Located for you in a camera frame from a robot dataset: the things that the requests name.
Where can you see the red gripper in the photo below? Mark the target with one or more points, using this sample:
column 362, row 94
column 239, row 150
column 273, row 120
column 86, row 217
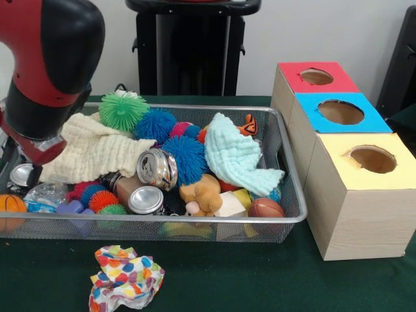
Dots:
column 42, row 157

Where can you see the crushed silver drink can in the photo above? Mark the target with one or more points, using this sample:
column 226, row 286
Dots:
column 157, row 169

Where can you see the colourful polka dot cloth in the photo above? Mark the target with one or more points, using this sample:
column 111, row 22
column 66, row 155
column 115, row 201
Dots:
column 126, row 276

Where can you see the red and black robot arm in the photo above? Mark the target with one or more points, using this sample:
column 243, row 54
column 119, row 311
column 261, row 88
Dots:
column 48, row 65

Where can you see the wooden box with three holes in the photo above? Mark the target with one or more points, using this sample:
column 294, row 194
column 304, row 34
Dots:
column 367, row 221

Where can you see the orange basketball toy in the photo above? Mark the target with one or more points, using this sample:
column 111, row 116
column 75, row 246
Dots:
column 11, row 203

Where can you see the cream waffle cloth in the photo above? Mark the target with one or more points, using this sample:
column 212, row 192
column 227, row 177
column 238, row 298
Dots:
column 94, row 149

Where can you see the green spiky rubber ball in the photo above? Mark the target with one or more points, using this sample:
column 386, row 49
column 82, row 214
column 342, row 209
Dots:
column 123, row 110

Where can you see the blue spiky rubber ball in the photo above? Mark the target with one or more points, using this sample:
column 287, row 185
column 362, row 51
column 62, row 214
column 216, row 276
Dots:
column 188, row 159
column 155, row 125

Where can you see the tan teddy bear plush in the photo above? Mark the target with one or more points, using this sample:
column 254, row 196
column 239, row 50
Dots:
column 203, row 196

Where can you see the light blue waffle cloth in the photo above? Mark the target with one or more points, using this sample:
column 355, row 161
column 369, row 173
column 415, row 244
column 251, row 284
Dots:
column 234, row 152

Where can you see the brown football toy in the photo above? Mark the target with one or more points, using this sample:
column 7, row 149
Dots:
column 267, row 208

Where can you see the dark green table cloth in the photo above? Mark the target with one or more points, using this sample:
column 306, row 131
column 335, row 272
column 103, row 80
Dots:
column 260, row 282
column 406, row 120

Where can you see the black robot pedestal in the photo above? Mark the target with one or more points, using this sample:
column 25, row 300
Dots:
column 195, row 58

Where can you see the black frame stand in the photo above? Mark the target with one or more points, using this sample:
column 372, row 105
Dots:
column 399, row 65

